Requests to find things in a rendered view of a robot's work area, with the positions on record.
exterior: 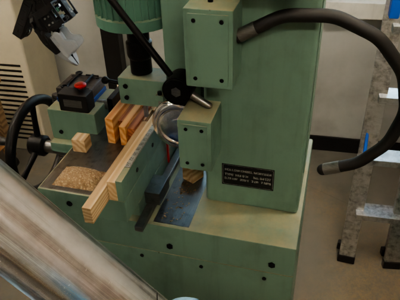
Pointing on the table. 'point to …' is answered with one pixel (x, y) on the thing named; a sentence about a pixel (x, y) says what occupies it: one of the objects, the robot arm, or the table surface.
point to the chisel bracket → (140, 87)
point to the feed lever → (172, 87)
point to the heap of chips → (79, 178)
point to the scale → (140, 147)
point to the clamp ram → (111, 100)
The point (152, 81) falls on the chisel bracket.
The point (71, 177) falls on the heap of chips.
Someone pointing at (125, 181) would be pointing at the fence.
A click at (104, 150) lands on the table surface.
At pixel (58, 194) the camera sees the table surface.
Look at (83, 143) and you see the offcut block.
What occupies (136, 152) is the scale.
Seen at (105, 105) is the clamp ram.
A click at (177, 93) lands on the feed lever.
